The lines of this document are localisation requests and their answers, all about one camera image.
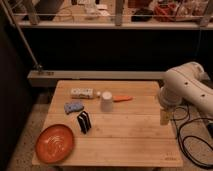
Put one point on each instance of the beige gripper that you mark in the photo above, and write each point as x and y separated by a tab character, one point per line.
165	116

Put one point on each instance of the metal tripod pole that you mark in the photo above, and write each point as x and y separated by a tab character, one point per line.
37	65

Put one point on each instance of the blue cloth toy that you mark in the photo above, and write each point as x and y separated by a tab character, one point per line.
73	107

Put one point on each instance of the orange carrot toy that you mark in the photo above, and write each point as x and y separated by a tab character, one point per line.
120	98

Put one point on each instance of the wooden table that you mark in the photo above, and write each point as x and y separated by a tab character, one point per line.
128	136

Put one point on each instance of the grey ledge beam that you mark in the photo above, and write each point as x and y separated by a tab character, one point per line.
49	78

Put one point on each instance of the white ceramic cup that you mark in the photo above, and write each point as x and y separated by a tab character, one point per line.
106	101

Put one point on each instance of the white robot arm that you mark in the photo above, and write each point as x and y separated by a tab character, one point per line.
184	82

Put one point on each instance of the orange plate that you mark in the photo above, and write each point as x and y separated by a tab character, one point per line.
54	144

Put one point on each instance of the white bottle lying down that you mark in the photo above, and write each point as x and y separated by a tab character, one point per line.
84	93

